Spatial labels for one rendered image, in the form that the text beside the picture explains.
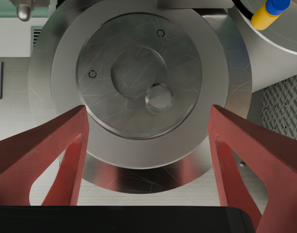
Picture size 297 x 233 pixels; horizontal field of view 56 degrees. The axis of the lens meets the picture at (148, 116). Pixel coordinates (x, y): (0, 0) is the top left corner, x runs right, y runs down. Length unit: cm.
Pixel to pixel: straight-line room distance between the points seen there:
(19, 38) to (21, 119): 276
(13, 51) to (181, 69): 314
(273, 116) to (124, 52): 29
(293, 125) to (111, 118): 26
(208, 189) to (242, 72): 36
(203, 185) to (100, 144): 37
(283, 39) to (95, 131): 14
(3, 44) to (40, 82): 315
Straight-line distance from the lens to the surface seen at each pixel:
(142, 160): 18
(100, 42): 17
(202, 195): 53
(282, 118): 40
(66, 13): 21
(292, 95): 38
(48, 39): 20
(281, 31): 22
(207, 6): 19
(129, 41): 17
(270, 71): 26
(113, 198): 53
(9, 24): 339
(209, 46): 19
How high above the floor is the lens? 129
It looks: 4 degrees down
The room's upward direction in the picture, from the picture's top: 180 degrees clockwise
